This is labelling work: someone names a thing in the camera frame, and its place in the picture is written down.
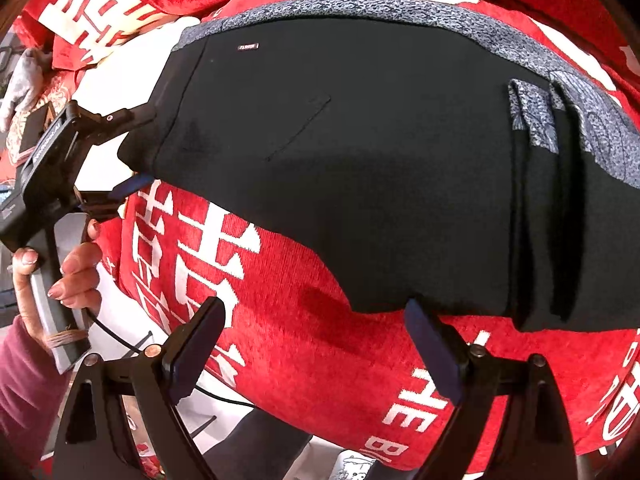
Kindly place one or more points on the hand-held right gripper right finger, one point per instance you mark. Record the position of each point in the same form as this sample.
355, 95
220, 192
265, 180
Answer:
435, 355

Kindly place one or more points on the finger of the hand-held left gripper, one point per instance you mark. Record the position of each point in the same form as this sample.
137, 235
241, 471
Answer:
127, 187
122, 117

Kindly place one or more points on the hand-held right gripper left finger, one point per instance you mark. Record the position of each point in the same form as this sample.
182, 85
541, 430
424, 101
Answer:
192, 355

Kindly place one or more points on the black pants with grey floral trim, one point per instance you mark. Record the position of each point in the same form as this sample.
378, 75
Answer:
375, 160

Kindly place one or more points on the person's left forearm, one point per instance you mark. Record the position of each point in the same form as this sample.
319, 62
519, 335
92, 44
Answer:
27, 400

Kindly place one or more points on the person's left hand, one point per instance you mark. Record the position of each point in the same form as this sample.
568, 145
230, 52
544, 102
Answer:
77, 270

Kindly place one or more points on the red patterned pillow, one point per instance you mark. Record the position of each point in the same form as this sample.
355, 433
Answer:
60, 85

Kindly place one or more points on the grey cloth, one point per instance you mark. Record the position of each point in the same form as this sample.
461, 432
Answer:
25, 80

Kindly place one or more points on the person's legs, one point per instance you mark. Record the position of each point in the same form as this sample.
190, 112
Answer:
260, 442

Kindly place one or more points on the red printed blanket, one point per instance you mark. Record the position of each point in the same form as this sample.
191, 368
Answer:
310, 345

